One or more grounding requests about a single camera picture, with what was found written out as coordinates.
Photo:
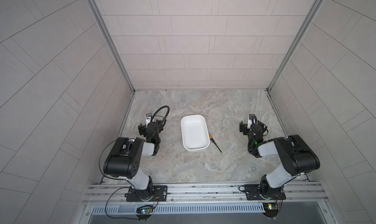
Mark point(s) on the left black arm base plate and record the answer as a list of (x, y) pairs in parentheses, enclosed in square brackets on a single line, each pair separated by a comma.
[(155, 193)]

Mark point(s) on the controller circuit board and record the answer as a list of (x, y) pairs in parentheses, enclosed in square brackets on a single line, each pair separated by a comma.
[(271, 210), (144, 210)]

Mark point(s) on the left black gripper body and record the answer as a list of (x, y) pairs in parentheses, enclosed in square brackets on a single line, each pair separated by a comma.
[(142, 128)]

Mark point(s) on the aluminium mounting rail frame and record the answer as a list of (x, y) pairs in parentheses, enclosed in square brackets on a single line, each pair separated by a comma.
[(199, 198)]

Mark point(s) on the yellow handled screwdriver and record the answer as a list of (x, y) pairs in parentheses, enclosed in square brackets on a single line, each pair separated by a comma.
[(213, 141)]

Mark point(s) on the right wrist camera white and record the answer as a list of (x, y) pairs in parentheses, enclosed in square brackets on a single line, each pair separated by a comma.
[(252, 119)]

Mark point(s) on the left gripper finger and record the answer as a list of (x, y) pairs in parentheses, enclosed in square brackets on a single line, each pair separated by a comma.
[(162, 123), (142, 130)]

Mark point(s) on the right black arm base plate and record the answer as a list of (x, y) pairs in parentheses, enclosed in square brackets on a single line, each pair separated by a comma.
[(262, 192)]

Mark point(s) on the right controller circuit board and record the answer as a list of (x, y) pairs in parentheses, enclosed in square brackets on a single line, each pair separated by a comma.
[(271, 210)]

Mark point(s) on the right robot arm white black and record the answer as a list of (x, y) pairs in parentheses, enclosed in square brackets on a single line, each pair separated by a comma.
[(296, 158)]

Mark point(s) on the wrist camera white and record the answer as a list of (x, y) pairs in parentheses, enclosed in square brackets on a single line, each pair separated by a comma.
[(148, 118), (252, 119)]

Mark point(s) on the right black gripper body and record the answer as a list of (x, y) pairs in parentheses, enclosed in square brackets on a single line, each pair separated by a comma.
[(243, 127)]

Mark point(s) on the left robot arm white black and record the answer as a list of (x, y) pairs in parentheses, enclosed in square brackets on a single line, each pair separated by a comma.
[(124, 159)]

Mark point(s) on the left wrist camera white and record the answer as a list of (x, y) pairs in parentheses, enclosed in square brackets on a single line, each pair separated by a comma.
[(148, 118)]

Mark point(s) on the left controller circuit board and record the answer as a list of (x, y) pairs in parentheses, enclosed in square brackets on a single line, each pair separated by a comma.
[(144, 210)]

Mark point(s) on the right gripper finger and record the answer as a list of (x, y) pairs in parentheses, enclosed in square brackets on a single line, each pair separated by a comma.
[(244, 128), (264, 127)]

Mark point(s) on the white rectangular bin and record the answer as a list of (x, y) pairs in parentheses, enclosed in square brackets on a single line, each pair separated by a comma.
[(195, 133)]

